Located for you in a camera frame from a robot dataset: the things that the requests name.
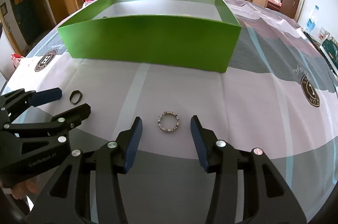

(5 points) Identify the plaid bed sheet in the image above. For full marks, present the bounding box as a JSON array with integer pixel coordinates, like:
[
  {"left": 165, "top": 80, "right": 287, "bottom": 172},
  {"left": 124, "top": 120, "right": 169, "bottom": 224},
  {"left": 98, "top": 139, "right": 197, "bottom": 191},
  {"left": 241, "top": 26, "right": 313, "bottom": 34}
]
[{"left": 5, "top": 0, "right": 337, "bottom": 223}]

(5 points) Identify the plastic water bottle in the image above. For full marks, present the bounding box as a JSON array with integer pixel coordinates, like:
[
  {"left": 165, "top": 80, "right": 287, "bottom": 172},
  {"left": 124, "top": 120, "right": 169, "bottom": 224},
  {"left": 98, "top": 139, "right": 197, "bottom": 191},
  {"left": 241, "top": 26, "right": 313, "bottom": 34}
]
[{"left": 305, "top": 5, "right": 319, "bottom": 35}]

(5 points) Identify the person's left hand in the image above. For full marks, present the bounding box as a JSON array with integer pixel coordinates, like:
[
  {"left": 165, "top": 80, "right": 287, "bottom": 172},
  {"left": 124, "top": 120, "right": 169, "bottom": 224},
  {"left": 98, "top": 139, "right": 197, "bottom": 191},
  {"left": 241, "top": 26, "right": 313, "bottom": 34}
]
[{"left": 11, "top": 176, "right": 41, "bottom": 200}]

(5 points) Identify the silver studded ring bracelet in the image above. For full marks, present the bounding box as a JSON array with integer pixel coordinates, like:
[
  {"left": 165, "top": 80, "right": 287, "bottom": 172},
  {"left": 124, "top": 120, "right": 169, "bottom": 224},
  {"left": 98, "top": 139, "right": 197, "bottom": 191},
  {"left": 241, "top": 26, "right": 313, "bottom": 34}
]
[{"left": 157, "top": 111, "right": 182, "bottom": 134}]

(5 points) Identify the green cardboard box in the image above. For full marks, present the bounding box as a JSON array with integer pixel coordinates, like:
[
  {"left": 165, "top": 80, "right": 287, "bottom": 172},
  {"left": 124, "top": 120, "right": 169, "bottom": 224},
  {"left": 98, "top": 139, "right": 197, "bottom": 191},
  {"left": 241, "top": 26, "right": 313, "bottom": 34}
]
[{"left": 58, "top": 0, "right": 241, "bottom": 73}]

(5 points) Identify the green white book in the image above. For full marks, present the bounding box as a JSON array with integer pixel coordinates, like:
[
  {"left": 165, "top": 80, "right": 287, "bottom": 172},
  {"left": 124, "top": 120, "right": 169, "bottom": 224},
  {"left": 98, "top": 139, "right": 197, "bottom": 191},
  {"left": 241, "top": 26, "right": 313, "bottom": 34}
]
[{"left": 320, "top": 34, "right": 338, "bottom": 76}]

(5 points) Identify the dark brown ring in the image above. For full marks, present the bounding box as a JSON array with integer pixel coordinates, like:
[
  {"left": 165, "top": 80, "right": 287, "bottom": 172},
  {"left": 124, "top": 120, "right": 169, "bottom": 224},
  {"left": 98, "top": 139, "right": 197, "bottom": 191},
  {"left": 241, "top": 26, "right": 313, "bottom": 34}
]
[{"left": 69, "top": 90, "right": 83, "bottom": 106}]

